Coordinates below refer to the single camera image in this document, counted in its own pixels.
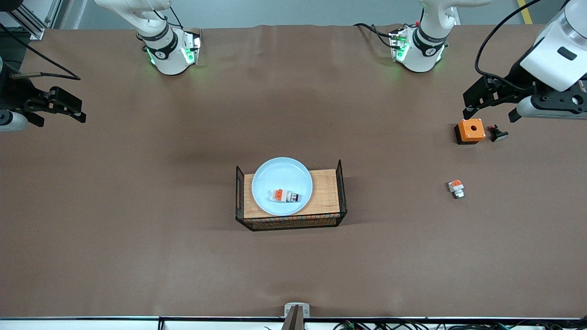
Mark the light blue round plate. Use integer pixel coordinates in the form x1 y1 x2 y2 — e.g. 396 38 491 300
251 157 314 216

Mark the red push button switch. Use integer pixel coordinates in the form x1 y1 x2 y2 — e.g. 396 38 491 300
270 187 302 204

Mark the black push button head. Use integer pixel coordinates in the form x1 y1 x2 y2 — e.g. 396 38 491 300
486 124 509 143

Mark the brown table cover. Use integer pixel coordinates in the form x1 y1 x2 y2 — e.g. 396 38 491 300
0 23 587 319

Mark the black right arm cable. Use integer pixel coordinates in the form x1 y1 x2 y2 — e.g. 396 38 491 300
0 23 82 81

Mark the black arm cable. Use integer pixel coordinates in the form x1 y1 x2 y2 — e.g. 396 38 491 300
0 23 82 81
474 0 542 90

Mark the orange button enclosure box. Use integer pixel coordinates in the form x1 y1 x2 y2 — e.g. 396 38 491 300
454 118 486 145

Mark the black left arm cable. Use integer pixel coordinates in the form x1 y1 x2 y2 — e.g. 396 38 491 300
474 0 542 90

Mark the aluminium frame profile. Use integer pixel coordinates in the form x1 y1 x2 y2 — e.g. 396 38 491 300
9 0 62 41

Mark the black base cable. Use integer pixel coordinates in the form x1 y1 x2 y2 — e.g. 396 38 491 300
353 22 399 49

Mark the black wire rack wooden top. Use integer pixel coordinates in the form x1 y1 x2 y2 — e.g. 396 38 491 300
235 159 348 231

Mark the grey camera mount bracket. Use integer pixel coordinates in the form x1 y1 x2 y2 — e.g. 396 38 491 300
284 302 310 330

